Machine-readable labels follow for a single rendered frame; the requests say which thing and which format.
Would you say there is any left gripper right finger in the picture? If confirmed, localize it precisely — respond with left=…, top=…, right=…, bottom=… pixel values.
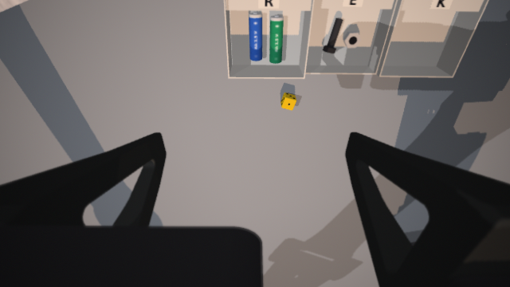
left=345, top=132, right=510, bottom=287

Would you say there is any yellow die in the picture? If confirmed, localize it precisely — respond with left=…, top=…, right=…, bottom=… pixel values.
left=280, top=92, right=296, bottom=110

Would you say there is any blue aa battery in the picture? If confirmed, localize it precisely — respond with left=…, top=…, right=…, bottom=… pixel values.
left=249, top=12, right=262, bottom=61

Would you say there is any green aa battery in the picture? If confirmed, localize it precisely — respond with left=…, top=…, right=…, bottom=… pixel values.
left=269, top=14, right=284, bottom=64

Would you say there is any grey hex nut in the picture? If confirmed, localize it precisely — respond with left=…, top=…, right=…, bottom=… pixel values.
left=343, top=31, right=361, bottom=48

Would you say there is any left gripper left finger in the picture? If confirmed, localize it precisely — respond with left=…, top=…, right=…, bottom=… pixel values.
left=0, top=132, right=167, bottom=226

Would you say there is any row of three labelled bins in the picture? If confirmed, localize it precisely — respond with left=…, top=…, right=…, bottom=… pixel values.
left=224, top=0, right=489, bottom=79

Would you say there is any black hex bolt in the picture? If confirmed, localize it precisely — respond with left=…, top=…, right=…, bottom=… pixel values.
left=323, top=18, right=343, bottom=53

